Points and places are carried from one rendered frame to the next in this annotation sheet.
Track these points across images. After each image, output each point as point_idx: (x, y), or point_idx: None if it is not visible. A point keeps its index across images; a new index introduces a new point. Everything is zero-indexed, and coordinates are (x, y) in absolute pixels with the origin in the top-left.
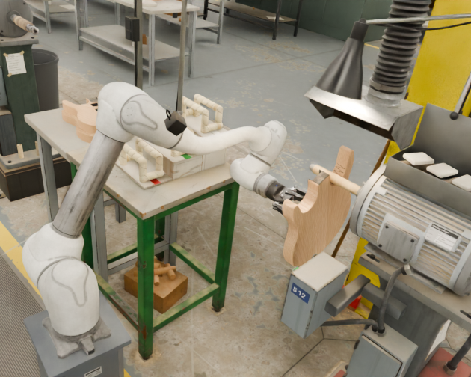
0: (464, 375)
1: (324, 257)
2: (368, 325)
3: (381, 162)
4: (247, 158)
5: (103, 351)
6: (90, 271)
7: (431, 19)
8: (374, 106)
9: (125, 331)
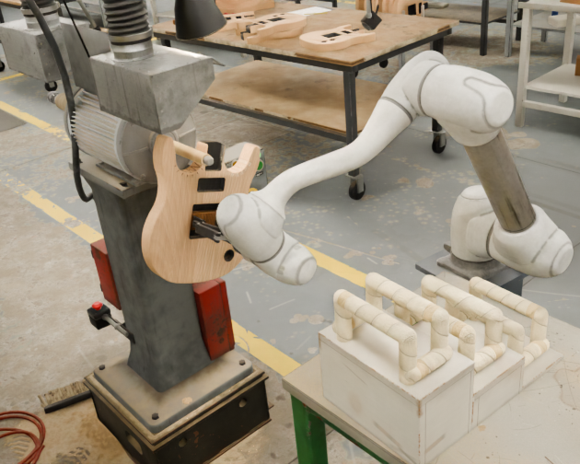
0: (103, 238)
1: (226, 158)
2: None
3: None
4: (286, 234)
5: (436, 252)
6: (460, 200)
7: None
8: (156, 48)
9: (423, 267)
